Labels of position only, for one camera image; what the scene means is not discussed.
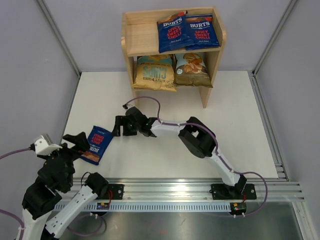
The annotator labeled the yellow kettle chips bag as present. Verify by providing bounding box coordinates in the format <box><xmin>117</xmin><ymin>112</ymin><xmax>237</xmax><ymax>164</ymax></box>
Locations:
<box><xmin>133</xmin><ymin>54</ymin><xmax>177</xmax><ymax>92</ymax></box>

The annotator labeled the blue Burts bag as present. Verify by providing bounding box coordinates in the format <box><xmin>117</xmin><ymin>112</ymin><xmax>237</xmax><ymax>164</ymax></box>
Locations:
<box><xmin>185</xmin><ymin>14</ymin><xmax>220</xmax><ymax>51</ymax></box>
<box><xmin>80</xmin><ymin>126</ymin><xmax>113</xmax><ymax>166</ymax></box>
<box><xmin>157</xmin><ymin>10</ymin><xmax>194</xmax><ymax>53</ymax></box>

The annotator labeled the black mounting plate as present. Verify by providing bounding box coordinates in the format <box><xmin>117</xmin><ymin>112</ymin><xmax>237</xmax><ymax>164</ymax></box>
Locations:
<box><xmin>210</xmin><ymin>183</ymin><xmax>257</xmax><ymax>200</ymax></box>
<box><xmin>97</xmin><ymin>183</ymin><xmax>124</xmax><ymax>201</ymax></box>

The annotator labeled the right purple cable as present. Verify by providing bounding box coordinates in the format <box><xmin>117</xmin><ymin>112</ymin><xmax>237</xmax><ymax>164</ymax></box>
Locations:
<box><xmin>122</xmin><ymin>96</ymin><xmax>270</xmax><ymax>217</ymax></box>

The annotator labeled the purple cable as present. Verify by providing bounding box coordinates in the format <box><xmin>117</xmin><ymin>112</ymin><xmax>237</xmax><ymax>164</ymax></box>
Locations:
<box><xmin>122</xmin><ymin>96</ymin><xmax>270</xmax><ymax>217</ymax></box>
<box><xmin>0</xmin><ymin>147</ymin><xmax>33</xmax><ymax>240</ymax></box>

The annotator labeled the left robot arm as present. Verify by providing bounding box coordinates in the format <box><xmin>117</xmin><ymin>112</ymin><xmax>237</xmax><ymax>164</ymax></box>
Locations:
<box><xmin>17</xmin><ymin>132</ymin><xmax>109</xmax><ymax>240</ymax></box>

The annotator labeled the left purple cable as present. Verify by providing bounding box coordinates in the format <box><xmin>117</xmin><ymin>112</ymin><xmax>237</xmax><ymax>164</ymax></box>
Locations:
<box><xmin>0</xmin><ymin>147</ymin><xmax>33</xmax><ymax>240</ymax></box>

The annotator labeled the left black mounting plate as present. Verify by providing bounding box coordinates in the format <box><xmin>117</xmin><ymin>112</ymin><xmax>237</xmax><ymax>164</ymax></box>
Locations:
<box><xmin>97</xmin><ymin>183</ymin><xmax>124</xmax><ymax>201</ymax></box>

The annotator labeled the light blue cassava chips bag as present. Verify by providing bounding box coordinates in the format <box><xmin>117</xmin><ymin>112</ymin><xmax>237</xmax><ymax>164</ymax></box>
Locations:
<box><xmin>174</xmin><ymin>52</ymin><xmax>213</xmax><ymax>88</ymax></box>

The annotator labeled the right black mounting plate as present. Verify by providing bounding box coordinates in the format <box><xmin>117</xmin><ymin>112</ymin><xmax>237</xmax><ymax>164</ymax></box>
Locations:
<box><xmin>210</xmin><ymin>183</ymin><xmax>257</xmax><ymax>200</ymax></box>

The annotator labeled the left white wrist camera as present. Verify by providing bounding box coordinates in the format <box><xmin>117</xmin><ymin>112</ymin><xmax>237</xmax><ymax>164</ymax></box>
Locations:
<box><xmin>29</xmin><ymin>133</ymin><xmax>63</xmax><ymax>156</ymax></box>

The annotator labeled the white slotted cable duct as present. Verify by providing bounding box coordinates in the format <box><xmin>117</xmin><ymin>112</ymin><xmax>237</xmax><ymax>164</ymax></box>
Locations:
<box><xmin>82</xmin><ymin>200</ymin><xmax>231</xmax><ymax>213</ymax></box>

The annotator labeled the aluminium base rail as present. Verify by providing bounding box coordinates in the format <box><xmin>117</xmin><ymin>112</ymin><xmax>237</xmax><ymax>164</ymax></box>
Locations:
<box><xmin>53</xmin><ymin>162</ymin><xmax>305</xmax><ymax>202</ymax></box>

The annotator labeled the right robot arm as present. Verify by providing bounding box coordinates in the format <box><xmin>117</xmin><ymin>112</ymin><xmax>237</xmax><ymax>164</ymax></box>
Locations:
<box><xmin>111</xmin><ymin>105</ymin><xmax>247</xmax><ymax>199</ymax></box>

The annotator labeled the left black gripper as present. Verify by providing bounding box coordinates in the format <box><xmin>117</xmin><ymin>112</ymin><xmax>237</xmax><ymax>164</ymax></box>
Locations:
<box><xmin>38</xmin><ymin>131</ymin><xmax>90</xmax><ymax>189</ymax></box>

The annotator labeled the wooden two-tier shelf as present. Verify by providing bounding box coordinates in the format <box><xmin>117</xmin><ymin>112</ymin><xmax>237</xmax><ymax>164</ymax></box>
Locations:
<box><xmin>121</xmin><ymin>7</ymin><xmax>227</xmax><ymax>107</ymax></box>

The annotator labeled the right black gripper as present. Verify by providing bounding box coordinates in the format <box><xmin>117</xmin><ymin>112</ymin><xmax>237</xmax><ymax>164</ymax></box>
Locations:
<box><xmin>111</xmin><ymin>116</ymin><xmax>141</xmax><ymax>137</ymax></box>

